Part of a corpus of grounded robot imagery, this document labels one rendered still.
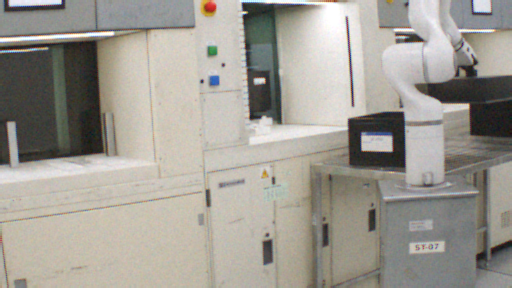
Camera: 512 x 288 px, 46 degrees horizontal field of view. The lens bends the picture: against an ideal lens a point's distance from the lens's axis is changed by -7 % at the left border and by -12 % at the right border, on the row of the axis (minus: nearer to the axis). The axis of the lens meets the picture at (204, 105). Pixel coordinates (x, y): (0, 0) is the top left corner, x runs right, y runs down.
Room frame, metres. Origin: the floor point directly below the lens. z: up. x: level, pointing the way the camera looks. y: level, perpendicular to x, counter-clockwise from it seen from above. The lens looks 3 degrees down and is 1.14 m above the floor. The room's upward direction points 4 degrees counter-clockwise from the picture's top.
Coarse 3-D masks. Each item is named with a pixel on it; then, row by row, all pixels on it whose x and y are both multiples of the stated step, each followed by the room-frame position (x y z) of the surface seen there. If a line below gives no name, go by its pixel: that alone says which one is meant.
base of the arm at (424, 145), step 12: (408, 132) 1.78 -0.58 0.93; (420, 132) 1.75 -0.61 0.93; (432, 132) 1.74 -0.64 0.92; (408, 144) 1.78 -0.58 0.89; (420, 144) 1.75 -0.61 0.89; (432, 144) 1.74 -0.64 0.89; (408, 156) 1.78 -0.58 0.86; (420, 156) 1.75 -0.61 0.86; (432, 156) 1.74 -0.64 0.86; (408, 168) 1.79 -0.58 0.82; (420, 168) 1.75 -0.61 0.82; (432, 168) 1.74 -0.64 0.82; (444, 168) 1.77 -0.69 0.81; (408, 180) 1.79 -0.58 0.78; (420, 180) 1.75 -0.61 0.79; (432, 180) 1.73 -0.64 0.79; (444, 180) 1.78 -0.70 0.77
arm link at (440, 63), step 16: (416, 0) 1.88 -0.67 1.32; (432, 0) 1.87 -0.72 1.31; (416, 16) 1.85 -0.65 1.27; (432, 16) 1.83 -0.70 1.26; (416, 32) 1.87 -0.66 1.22; (432, 32) 1.78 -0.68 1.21; (432, 48) 1.74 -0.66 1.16; (448, 48) 1.72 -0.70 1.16; (432, 64) 1.72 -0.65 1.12; (448, 64) 1.71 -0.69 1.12; (432, 80) 1.75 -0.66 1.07; (448, 80) 1.75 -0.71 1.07
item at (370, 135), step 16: (384, 112) 2.51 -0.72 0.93; (400, 112) 2.46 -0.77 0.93; (352, 128) 2.32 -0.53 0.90; (368, 128) 2.26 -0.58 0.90; (384, 128) 2.21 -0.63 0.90; (400, 128) 2.16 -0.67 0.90; (352, 144) 2.32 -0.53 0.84; (368, 144) 2.26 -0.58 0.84; (384, 144) 2.21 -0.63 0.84; (400, 144) 2.16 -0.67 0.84; (352, 160) 2.32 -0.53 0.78; (368, 160) 2.26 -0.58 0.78; (384, 160) 2.21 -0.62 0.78; (400, 160) 2.16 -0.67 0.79
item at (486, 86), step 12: (468, 72) 2.44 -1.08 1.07; (432, 84) 2.47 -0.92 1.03; (444, 84) 2.42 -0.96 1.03; (456, 84) 2.37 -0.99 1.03; (468, 84) 2.33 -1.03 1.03; (480, 84) 2.28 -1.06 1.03; (492, 84) 2.30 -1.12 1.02; (504, 84) 2.36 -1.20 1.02; (432, 96) 2.47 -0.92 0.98; (444, 96) 2.42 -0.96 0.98; (456, 96) 2.37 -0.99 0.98; (468, 96) 2.33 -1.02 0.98; (480, 96) 2.28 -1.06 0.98; (492, 96) 2.30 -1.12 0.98; (504, 96) 2.36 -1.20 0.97
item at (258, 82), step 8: (248, 72) 2.95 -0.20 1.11; (256, 72) 2.98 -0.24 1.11; (264, 72) 3.00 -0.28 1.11; (248, 80) 2.95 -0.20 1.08; (256, 80) 2.98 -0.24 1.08; (264, 80) 3.00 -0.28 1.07; (248, 88) 2.95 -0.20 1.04; (256, 88) 2.98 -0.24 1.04; (264, 88) 3.00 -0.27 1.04; (248, 96) 2.95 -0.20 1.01; (256, 96) 2.98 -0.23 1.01; (264, 96) 3.00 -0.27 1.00; (248, 104) 2.95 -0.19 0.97; (256, 104) 2.97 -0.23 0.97; (264, 104) 3.00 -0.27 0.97
